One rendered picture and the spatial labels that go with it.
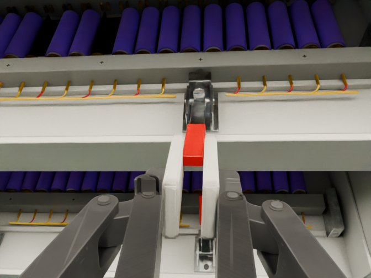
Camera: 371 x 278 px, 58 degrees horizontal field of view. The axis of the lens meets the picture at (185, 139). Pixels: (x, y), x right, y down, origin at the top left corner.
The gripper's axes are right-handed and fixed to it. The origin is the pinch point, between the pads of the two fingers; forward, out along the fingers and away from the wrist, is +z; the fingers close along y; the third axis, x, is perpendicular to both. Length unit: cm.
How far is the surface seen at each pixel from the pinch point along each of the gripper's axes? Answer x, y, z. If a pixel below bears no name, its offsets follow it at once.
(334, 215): -12.1, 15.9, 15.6
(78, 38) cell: 6.4, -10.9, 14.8
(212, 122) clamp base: 1.2, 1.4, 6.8
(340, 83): 3.6, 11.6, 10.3
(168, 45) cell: 6.0, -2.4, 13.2
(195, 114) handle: 2.1, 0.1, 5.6
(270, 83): 3.4, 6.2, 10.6
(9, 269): -19.9, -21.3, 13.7
